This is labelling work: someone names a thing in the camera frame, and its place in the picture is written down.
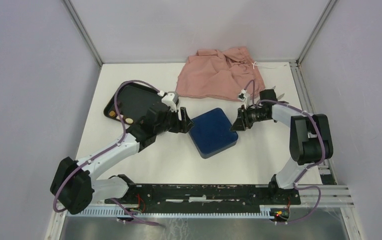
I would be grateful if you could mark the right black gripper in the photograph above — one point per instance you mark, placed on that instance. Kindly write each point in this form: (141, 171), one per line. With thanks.
(238, 124)

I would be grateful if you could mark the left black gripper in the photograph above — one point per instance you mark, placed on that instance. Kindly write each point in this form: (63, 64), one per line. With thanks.
(183, 126)

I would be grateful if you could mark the blue box lid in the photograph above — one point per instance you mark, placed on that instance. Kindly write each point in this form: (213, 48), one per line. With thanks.
(212, 126)

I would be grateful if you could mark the silver metal tongs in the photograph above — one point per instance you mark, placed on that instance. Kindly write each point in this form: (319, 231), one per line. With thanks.
(279, 96)

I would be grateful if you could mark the blue chocolate box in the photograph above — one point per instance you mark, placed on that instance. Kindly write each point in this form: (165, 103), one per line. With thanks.
(208, 149)

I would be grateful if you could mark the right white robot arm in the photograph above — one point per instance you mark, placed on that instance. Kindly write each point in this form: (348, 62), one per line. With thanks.
(310, 141)

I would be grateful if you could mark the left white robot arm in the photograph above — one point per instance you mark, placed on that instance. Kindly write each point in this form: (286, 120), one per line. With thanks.
(76, 183)

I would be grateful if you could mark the black chocolate tray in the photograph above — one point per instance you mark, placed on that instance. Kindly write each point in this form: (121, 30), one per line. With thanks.
(131, 102)

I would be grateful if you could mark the pink cloth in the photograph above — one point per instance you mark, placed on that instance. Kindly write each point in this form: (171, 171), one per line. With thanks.
(212, 73)

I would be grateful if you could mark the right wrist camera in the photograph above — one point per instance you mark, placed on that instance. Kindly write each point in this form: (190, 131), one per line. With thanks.
(244, 96)

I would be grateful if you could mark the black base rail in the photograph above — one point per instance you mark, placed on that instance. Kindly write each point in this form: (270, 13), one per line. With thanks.
(206, 198)

